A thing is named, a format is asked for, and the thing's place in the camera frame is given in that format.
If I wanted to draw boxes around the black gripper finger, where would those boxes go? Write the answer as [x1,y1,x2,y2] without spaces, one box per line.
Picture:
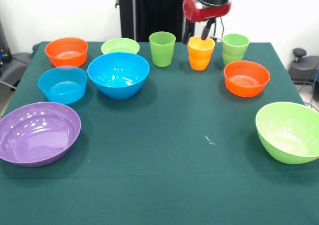
[200,19,215,41]
[182,17,194,45]

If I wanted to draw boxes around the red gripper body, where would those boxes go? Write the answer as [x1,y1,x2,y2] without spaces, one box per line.
[183,0,232,23]

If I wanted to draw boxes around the orange-yellow stepped cup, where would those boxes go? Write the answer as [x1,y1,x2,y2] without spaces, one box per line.
[187,36,216,71]

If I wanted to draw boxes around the orange bowl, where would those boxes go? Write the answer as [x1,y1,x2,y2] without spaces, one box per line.
[44,37,88,68]
[223,60,271,98]

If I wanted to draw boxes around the green stepped cup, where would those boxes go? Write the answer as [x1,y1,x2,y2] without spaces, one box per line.
[222,33,250,66]

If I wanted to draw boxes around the small light green bowl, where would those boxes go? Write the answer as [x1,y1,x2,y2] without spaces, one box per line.
[100,37,140,55]

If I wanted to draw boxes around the large blue bowl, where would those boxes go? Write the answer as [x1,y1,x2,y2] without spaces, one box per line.
[87,52,150,100]

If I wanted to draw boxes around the grey stand base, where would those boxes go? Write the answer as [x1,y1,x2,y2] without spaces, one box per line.
[288,47,319,86]
[0,52,33,89]

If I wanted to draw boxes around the large green bowl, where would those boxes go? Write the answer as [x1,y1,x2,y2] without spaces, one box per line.
[255,101,319,165]

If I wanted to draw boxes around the small blue bowl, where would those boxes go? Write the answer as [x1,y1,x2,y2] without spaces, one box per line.
[37,65,88,105]

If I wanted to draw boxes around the dark green tablecloth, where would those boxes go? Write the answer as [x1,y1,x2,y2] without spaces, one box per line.
[0,41,319,225]

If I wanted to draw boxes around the black device with blue light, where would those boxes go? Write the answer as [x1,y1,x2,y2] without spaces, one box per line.
[0,19,13,63]

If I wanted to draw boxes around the purple bowl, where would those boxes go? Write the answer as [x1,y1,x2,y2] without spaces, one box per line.
[0,101,82,168]

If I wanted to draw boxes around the black cable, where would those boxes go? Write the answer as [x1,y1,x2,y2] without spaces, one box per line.
[218,16,226,41]

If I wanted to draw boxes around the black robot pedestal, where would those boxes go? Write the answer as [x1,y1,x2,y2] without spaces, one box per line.
[115,0,197,43]

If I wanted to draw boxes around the blue cable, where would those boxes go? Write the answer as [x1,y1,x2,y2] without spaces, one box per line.
[305,70,319,106]

